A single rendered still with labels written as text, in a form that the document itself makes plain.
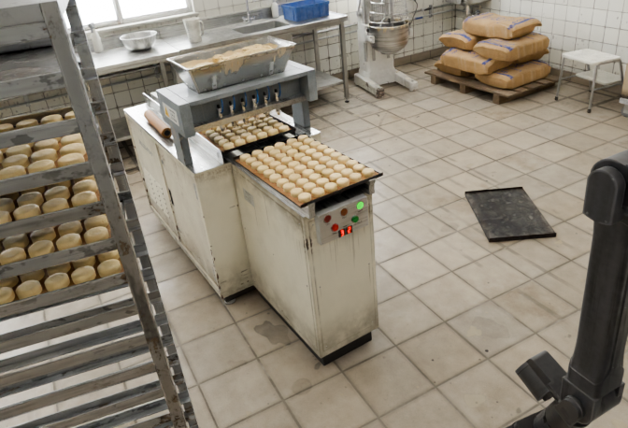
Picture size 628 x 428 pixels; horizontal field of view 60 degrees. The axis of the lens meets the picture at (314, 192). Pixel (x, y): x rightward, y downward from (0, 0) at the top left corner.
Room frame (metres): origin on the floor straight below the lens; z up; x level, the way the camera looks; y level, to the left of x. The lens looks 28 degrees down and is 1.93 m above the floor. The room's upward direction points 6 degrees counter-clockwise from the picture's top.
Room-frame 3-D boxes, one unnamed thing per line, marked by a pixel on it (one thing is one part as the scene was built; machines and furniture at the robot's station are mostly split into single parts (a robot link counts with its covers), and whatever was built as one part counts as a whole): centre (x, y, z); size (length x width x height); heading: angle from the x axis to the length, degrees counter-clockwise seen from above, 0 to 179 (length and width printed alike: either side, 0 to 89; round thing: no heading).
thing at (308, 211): (2.70, 0.50, 0.87); 2.01 x 0.03 x 0.07; 29
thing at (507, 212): (3.02, -1.23, 0.01); 0.60 x 0.40 x 0.03; 177
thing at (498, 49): (5.37, -2.11, 0.47); 0.72 x 0.42 x 0.17; 120
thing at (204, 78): (2.67, 0.32, 1.25); 0.56 x 0.29 x 0.14; 119
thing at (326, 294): (2.23, 0.07, 0.45); 0.70 x 0.34 x 0.90; 29
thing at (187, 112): (2.67, 0.32, 1.01); 0.72 x 0.33 x 0.34; 119
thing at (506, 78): (5.36, -2.15, 0.19); 0.72 x 0.42 x 0.15; 119
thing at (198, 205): (3.09, 0.55, 0.42); 1.28 x 0.72 x 0.84; 29
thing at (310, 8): (5.74, -0.12, 0.95); 0.40 x 0.30 x 0.14; 118
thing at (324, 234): (1.92, -0.10, 0.77); 0.24 x 0.04 x 0.14; 119
